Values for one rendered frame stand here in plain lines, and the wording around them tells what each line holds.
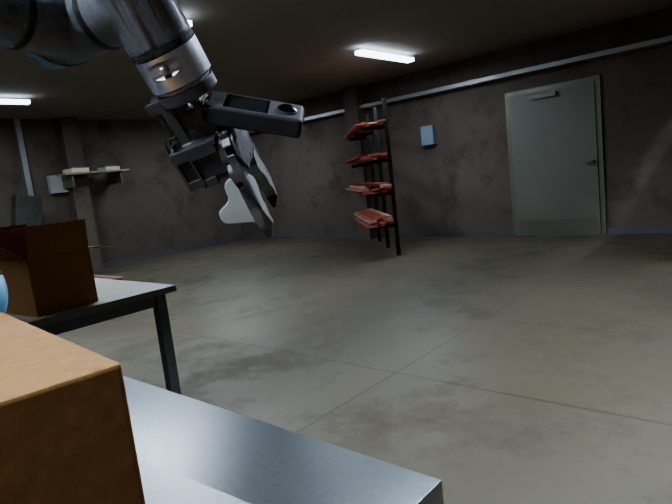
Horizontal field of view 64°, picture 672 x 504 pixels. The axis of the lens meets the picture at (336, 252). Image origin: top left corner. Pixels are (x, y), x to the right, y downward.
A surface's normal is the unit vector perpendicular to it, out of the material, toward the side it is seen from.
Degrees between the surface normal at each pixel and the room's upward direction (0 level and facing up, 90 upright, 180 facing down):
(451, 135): 90
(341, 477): 0
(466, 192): 90
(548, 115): 90
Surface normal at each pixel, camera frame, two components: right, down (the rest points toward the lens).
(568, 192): -0.65, 0.18
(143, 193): 0.75, 0.00
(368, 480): -0.11, -0.98
